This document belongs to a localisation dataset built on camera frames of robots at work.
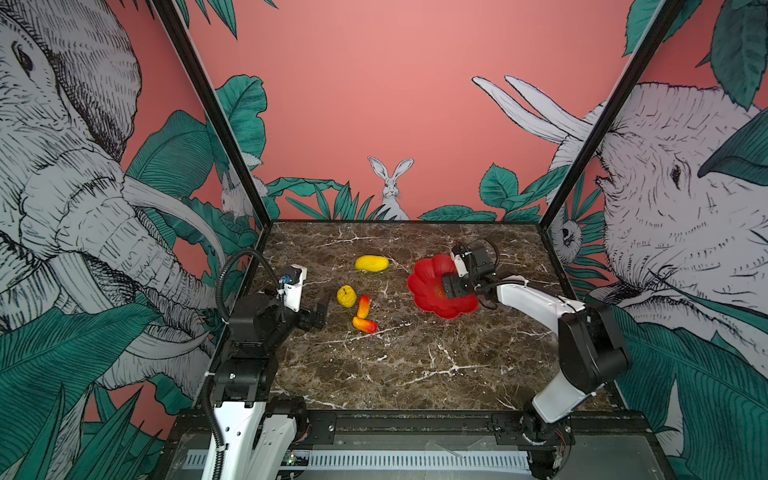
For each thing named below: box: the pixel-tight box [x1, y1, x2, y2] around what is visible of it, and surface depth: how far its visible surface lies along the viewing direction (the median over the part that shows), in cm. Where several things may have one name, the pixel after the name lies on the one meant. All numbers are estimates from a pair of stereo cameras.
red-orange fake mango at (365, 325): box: [352, 316, 379, 334], surface depth 92 cm
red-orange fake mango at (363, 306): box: [357, 295, 371, 319], surface depth 95 cm
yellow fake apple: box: [337, 285, 357, 308], surface depth 95 cm
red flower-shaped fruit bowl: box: [407, 254, 479, 319], surface depth 103 cm
